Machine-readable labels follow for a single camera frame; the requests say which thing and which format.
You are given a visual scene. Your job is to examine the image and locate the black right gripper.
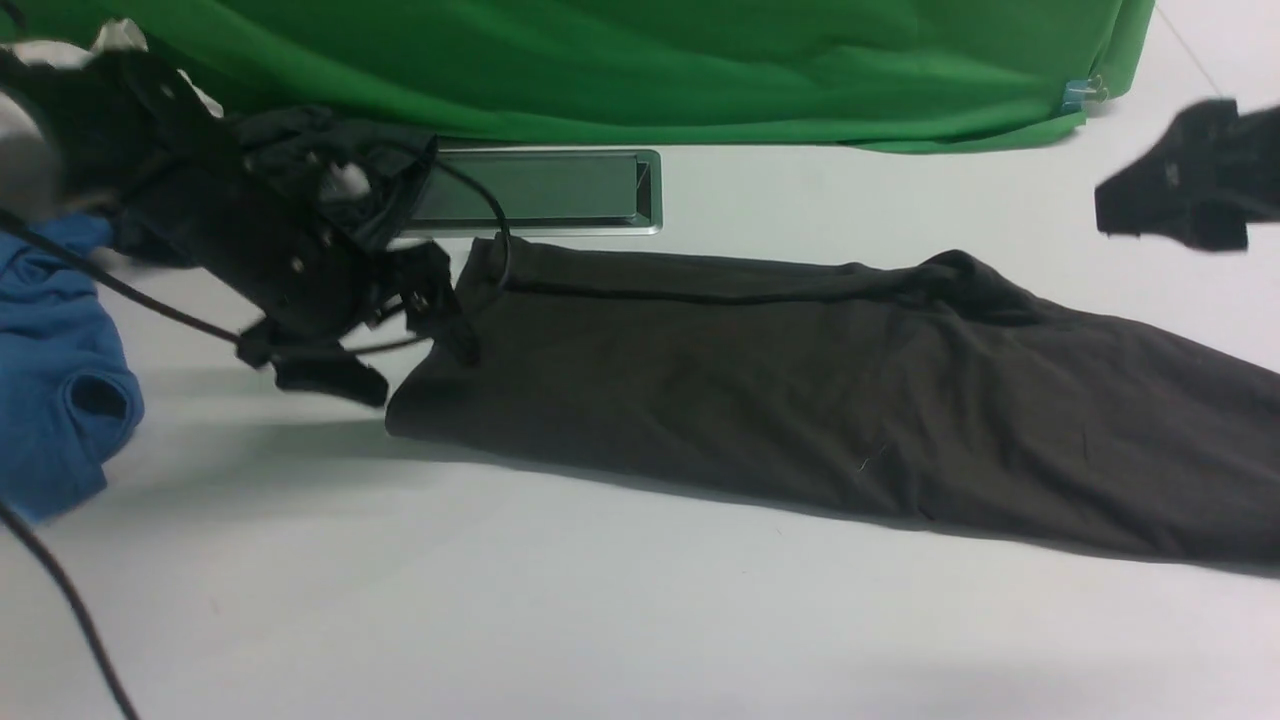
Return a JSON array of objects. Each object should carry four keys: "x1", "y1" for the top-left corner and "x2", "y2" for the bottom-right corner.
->
[{"x1": 1094, "y1": 99, "x2": 1279, "y2": 252}]

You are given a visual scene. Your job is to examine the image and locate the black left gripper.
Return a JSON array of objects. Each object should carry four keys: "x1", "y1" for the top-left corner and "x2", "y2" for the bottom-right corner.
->
[{"x1": 3, "y1": 51, "x2": 480, "y2": 409}]

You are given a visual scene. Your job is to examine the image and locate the dark gray long-sleeve top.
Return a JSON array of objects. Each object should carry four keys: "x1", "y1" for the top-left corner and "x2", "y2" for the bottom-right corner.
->
[{"x1": 387, "y1": 240, "x2": 1279, "y2": 566}]

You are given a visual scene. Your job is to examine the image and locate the blue binder clip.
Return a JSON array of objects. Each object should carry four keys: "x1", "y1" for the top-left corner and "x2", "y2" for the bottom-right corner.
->
[{"x1": 1060, "y1": 74, "x2": 1110, "y2": 114}]

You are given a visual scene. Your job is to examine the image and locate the dark teal shirt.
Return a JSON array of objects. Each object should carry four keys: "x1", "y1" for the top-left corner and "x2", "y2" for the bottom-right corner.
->
[{"x1": 229, "y1": 105, "x2": 439, "y2": 252}]

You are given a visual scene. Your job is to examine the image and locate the blue shirt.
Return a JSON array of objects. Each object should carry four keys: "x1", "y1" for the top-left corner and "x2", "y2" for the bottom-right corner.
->
[{"x1": 1, "y1": 234, "x2": 145, "y2": 524}]

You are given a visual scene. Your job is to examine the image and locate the green cloth backdrop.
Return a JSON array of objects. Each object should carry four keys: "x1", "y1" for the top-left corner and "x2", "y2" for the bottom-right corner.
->
[{"x1": 17, "y1": 1, "x2": 1155, "y2": 154}]

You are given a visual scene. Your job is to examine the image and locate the white shirt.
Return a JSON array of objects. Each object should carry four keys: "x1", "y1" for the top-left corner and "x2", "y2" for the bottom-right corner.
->
[{"x1": 0, "y1": 18, "x2": 225, "y2": 119}]

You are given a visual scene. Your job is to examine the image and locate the silver table cable tray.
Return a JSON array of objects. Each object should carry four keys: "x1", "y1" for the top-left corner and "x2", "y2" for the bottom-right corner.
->
[{"x1": 401, "y1": 149, "x2": 663, "y2": 240}]

